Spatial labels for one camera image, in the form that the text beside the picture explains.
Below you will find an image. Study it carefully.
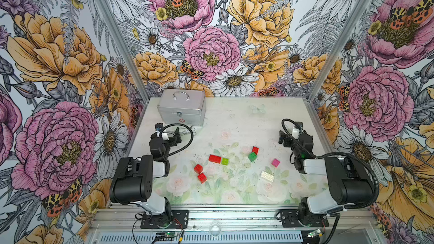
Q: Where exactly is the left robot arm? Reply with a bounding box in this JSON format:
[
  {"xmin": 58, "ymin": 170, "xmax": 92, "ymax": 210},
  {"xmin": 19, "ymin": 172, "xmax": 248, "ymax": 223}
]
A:
[{"xmin": 109, "ymin": 125, "xmax": 182, "ymax": 227}]

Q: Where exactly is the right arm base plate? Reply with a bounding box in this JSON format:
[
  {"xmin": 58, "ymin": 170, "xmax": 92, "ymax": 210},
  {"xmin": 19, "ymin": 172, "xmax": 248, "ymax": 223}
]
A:
[{"xmin": 276, "ymin": 209, "xmax": 330, "ymax": 228}]

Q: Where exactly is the aluminium front rail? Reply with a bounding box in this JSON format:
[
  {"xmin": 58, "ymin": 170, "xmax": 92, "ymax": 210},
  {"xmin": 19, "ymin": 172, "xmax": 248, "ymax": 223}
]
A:
[{"xmin": 85, "ymin": 205, "xmax": 386, "ymax": 244}]

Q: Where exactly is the red square lego brick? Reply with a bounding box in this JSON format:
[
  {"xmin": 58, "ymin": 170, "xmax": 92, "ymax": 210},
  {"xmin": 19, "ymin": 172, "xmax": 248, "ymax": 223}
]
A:
[
  {"xmin": 194, "ymin": 164, "xmax": 203, "ymax": 175},
  {"xmin": 197, "ymin": 173, "xmax": 207, "ymax": 184}
]

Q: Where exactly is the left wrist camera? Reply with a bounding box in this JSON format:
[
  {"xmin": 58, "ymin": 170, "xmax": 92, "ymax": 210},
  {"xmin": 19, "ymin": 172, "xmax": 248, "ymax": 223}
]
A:
[{"xmin": 155, "ymin": 123, "xmax": 169, "ymax": 141}]

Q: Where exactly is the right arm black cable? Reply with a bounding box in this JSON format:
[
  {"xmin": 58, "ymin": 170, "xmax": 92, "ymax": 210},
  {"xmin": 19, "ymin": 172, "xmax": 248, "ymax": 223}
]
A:
[{"xmin": 281, "ymin": 118, "xmax": 379, "ymax": 210}]

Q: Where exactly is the red tall lego brick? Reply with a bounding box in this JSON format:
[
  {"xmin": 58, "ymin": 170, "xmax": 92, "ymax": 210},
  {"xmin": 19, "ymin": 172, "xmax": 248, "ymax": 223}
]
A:
[{"xmin": 252, "ymin": 147, "xmax": 259, "ymax": 155}]

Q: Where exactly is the red long lego brick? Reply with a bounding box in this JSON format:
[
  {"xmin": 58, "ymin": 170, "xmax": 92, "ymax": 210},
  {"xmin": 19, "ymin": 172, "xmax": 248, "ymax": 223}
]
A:
[{"xmin": 209, "ymin": 155, "xmax": 222, "ymax": 164}]

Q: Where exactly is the white long lego brick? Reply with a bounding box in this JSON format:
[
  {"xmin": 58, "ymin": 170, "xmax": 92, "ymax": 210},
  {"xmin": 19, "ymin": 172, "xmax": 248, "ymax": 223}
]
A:
[{"xmin": 260, "ymin": 171, "xmax": 275, "ymax": 182}]

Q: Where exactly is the silver metal case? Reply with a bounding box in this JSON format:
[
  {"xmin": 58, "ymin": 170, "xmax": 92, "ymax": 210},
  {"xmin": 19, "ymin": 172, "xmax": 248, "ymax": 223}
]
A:
[{"xmin": 157, "ymin": 89, "xmax": 206, "ymax": 126}]

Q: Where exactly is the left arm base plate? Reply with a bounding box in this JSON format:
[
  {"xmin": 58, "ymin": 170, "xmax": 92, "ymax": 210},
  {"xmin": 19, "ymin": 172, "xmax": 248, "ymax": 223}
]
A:
[{"xmin": 140, "ymin": 210, "xmax": 189, "ymax": 229}]

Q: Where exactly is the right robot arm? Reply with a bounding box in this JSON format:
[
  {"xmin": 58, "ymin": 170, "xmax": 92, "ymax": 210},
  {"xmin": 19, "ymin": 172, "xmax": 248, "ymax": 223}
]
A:
[{"xmin": 279, "ymin": 119, "xmax": 379, "ymax": 227}]

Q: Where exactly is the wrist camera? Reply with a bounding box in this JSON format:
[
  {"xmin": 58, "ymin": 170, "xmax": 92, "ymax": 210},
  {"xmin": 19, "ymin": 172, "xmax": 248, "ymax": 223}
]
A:
[
  {"xmin": 155, "ymin": 123, "xmax": 169, "ymax": 141},
  {"xmin": 291, "ymin": 125, "xmax": 302, "ymax": 140}
]

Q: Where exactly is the lime green lego brick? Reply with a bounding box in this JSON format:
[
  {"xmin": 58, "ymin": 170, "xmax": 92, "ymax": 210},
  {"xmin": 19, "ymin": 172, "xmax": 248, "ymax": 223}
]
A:
[{"xmin": 221, "ymin": 158, "xmax": 229, "ymax": 166}]

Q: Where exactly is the pink lego brick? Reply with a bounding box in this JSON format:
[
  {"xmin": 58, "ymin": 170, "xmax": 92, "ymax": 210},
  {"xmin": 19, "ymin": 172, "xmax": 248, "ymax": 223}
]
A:
[{"xmin": 271, "ymin": 159, "xmax": 280, "ymax": 168}]

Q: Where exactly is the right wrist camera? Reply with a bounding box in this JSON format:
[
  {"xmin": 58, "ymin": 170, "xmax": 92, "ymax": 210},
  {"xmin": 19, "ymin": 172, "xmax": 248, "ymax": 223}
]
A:
[{"xmin": 291, "ymin": 125, "xmax": 302, "ymax": 140}]

